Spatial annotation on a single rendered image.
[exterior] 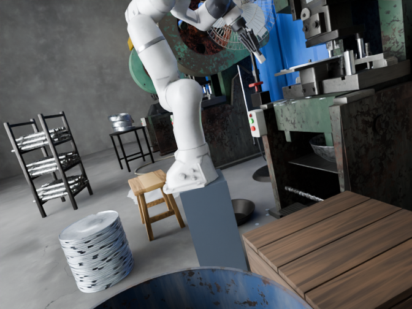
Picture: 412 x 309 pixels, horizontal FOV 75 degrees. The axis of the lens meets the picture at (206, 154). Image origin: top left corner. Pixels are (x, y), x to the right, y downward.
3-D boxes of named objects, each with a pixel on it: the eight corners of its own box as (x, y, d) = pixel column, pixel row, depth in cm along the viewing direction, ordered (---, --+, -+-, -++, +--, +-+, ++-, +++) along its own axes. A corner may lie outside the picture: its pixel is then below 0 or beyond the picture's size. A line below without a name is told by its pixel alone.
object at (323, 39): (339, 43, 111) (338, 29, 110) (305, 54, 129) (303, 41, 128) (367, 37, 116) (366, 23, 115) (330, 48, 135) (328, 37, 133)
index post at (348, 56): (351, 75, 103) (348, 48, 101) (344, 76, 106) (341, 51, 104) (356, 73, 104) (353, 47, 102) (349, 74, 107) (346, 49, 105)
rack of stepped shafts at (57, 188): (81, 208, 262) (45, 112, 241) (35, 219, 262) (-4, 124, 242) (97, 192, 304) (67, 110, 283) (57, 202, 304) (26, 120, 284)
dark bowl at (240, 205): (221, 240, 146) (218, 228, 144) (202, 221, 173) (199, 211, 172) (267, 219, 155) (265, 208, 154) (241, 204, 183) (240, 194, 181)
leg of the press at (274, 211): (281, 221, 150) (247, 54, 130) (268, 214, 160) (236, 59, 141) (393, 168, 179) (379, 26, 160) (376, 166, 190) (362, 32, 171)
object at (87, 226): (114, 229, 124) (113, 227, 124) (49, 249, 120) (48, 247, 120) (121, 206, 152) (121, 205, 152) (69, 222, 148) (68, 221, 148)
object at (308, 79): (299, 100, 111) (293, 67, 108) (278, 102, 124) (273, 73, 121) (344, 87, 119) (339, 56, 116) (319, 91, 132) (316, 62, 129)
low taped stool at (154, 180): (141, 222, 195) (127, 179, 188) (173, 210, 202) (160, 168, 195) (149, 243, 163) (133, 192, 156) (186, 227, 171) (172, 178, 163)
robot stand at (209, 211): (208, 296, 108) (178, 193, 98) (204, 268, 126) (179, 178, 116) (251, 284, 109) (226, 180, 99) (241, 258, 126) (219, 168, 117)
